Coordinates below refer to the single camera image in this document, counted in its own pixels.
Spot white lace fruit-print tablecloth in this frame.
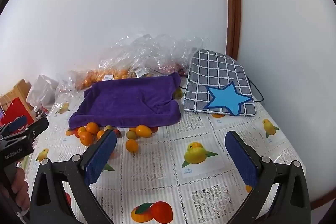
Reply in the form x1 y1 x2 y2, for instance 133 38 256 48
24 93 307 224

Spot black cable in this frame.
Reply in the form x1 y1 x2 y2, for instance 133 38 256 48
247 77 264 102

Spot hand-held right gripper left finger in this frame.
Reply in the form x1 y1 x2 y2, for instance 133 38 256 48
28 130 117 224

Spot brown wooden door frame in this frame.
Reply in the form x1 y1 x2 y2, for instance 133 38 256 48
223 0 242 60

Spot clear bag with red contents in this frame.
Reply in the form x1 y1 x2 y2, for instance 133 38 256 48
157 61 189 75

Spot crumpled clear plastic bags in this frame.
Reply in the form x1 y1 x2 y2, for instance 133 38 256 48
98 34 210 75

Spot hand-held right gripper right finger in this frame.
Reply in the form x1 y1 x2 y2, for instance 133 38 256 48
225 131 312 224

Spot grey checkered cushion blue star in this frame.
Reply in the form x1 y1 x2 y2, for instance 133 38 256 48
182 49 256 117

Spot red paper bag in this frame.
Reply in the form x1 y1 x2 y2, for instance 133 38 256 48
0 97 36 132

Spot white plastic bag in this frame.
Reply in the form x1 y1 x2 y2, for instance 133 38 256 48
26 74 59 109

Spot person's left hand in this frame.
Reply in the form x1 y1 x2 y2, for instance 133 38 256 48
12 168 31 210

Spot large oval orange kumquat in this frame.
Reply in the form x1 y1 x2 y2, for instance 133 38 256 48
135 125 153 138

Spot purple towel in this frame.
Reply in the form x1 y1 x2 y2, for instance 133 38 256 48
69 72 182 128

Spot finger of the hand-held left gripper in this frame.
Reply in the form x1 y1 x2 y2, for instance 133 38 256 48
0 115 27 136
1 117 50 143

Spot clear bag of small oranges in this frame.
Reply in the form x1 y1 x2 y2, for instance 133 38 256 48
59 67 137 90

